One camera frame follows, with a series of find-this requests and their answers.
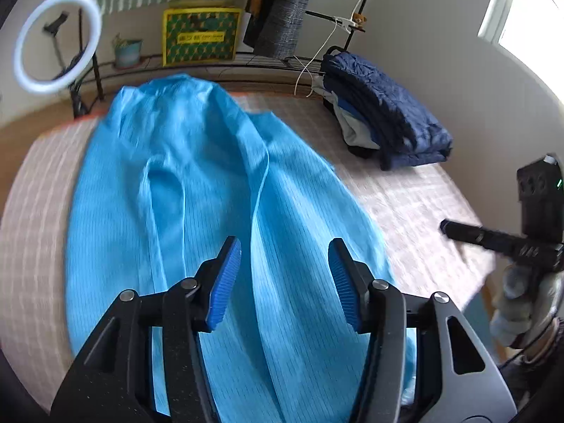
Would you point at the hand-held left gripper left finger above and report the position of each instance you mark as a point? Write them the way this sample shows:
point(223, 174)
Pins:
point(224, 282)

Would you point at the yellow green patterned box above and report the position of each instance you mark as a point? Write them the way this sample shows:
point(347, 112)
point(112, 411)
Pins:
point(198, 39)

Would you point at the window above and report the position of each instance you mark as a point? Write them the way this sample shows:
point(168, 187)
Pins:
point(528, 31)

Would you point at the light blue jacket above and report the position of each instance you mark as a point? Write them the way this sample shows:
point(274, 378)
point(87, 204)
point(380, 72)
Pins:
point(198, 176)

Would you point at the plaid bed blanket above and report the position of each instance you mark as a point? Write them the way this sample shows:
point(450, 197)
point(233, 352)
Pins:
point(418, 202)

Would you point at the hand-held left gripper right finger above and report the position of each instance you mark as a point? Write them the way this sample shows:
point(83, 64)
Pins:
point(343, 286)

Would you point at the small potted plant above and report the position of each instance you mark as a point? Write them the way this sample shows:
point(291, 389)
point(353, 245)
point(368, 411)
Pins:
point(127, 53)

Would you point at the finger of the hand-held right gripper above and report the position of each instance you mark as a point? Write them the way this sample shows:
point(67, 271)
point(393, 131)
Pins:
point(476, 233)

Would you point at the person's right hand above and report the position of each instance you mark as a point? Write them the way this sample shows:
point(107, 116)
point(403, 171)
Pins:
point(511, 317)

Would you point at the folded navy quilted jacket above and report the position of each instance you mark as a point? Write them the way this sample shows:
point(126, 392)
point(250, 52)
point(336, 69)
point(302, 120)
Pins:
point(383, 105)

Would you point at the small teddy bear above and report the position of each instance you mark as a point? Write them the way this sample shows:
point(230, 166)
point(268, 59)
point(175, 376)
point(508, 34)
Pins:
point(361, 20)

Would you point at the folded white clothes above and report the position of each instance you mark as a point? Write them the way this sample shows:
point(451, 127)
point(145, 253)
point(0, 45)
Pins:
point(357, 134)

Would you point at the black metal clothes rack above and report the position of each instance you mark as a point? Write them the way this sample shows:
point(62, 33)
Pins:
point(273, 61)

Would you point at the grey plaid coat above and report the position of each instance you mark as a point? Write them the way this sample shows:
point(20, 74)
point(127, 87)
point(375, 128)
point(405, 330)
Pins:
point(286, 9)

